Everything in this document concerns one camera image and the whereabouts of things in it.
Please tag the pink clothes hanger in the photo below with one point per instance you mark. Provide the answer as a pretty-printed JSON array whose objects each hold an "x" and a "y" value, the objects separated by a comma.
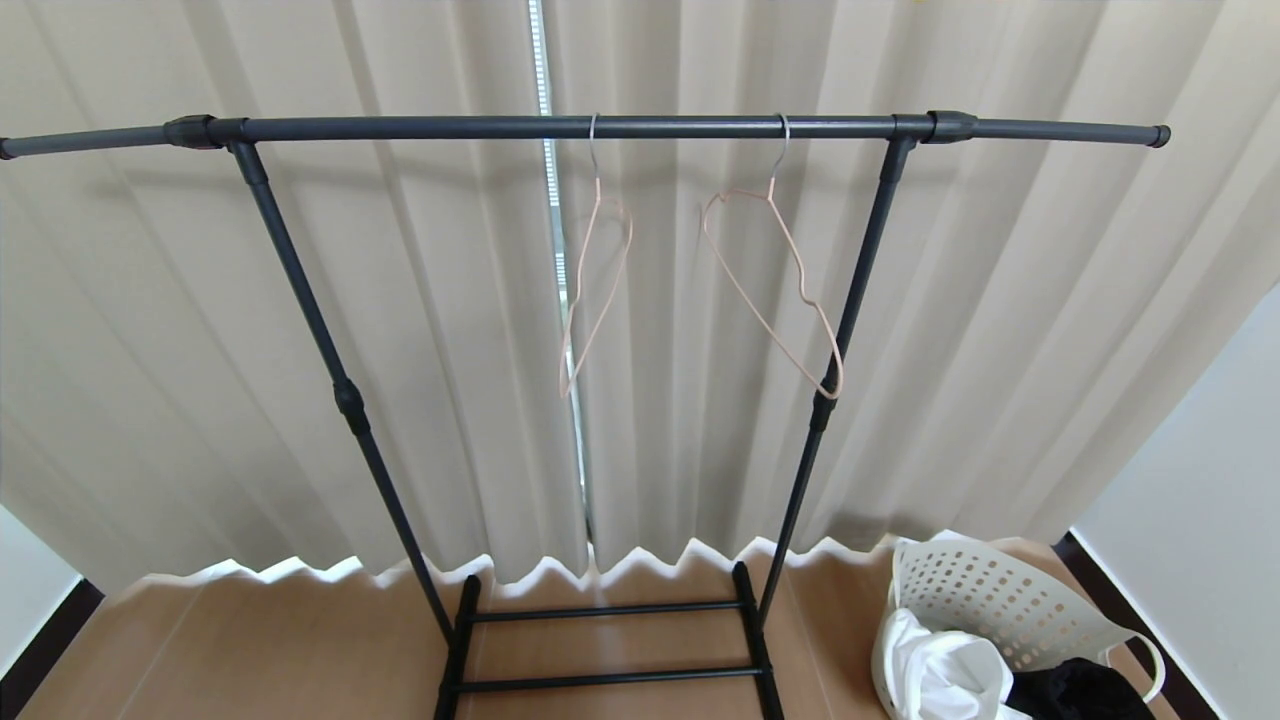
[
  {"x": 582, "y": 280},
  {"x": 766, "y": 311}
]

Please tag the black garment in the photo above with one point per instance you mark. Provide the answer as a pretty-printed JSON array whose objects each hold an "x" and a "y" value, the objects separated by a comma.
[{"x": 1080, "y": 695}]

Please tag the white printed t-shirt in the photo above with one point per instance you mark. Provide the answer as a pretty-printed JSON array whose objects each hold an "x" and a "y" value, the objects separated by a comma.
[{"x": 940, "y": 670}]

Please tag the white laundry basket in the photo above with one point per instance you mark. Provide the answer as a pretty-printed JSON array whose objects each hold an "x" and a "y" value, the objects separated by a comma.
[{"x": 1000, "y": 600}]

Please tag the black clothes rack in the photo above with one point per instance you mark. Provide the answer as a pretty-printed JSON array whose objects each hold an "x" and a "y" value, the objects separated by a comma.
[{"x": 600, "y": 127}]

